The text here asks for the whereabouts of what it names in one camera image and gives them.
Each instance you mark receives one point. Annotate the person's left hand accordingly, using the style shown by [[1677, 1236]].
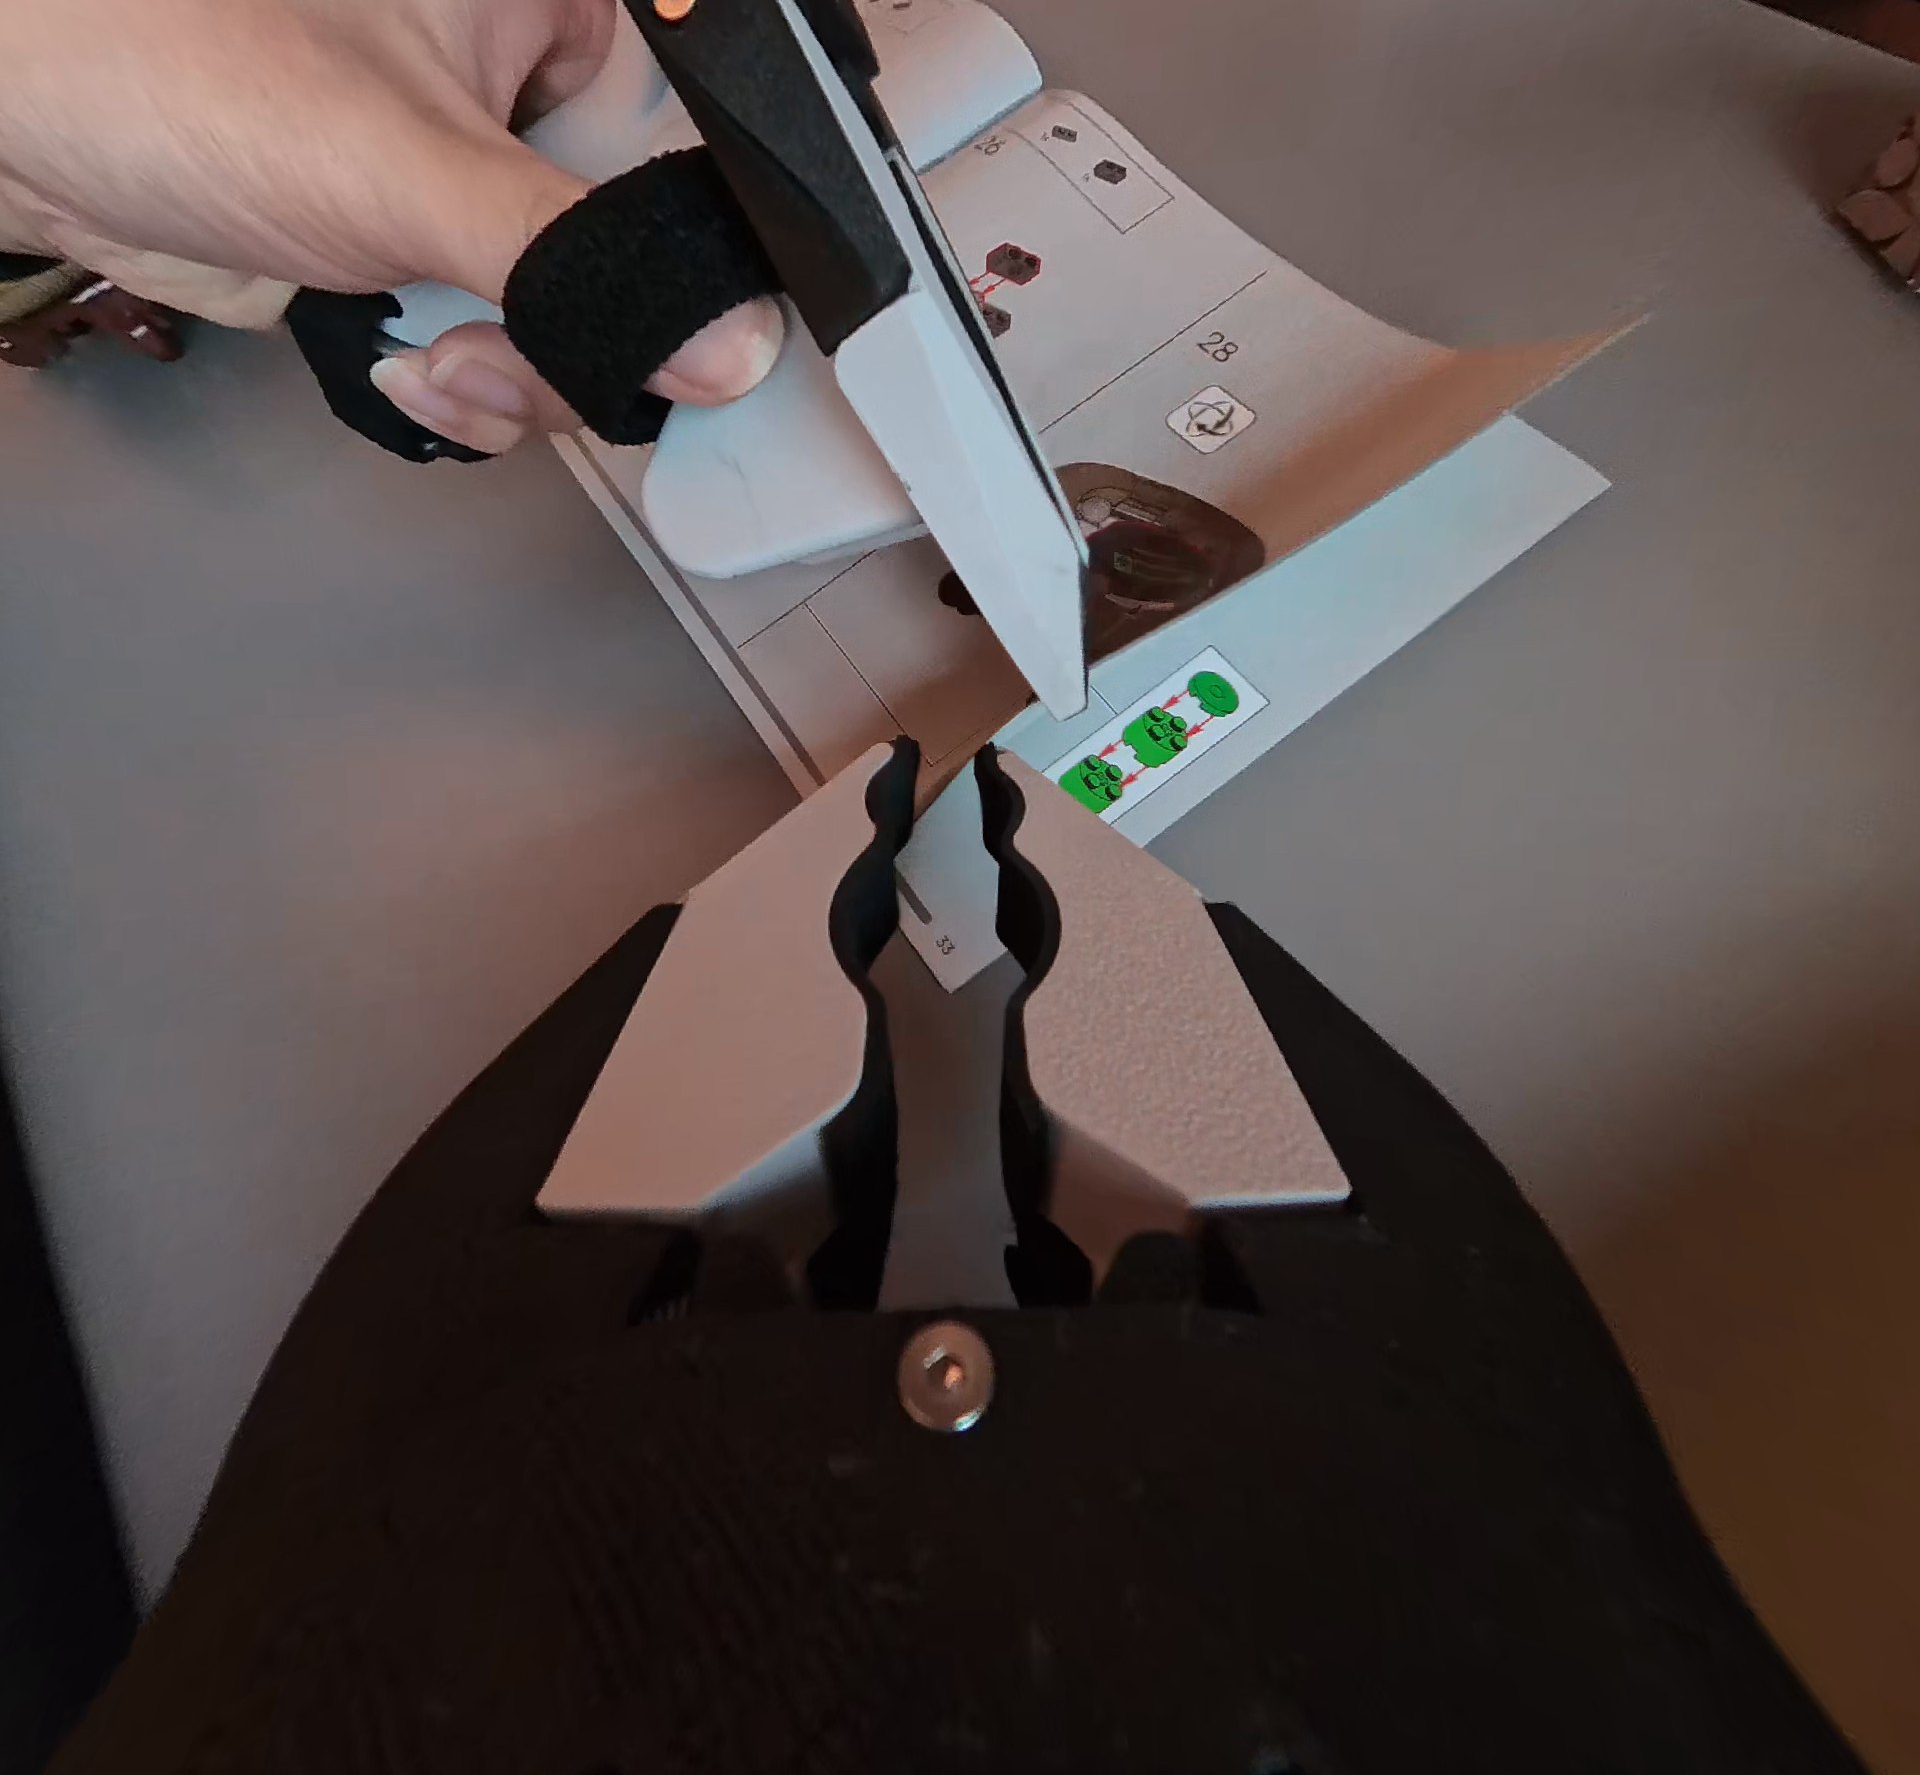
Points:
[[270, 50]]

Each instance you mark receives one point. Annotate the instruction booklet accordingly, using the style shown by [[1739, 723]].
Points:
[[1351, 485]]

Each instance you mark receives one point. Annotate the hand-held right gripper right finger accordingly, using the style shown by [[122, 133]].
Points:
[[1185, 1055]]

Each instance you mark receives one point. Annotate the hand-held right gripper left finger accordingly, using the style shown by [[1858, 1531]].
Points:
[[719, 1055]]

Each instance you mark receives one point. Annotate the grey desk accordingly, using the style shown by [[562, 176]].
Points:
[[1500, 905]]

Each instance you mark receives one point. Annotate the tan round brick pot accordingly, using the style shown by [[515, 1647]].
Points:
[[76, 313]]

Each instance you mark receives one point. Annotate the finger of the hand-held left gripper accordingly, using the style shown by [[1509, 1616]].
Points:
[[917, 230], [992, 530]]

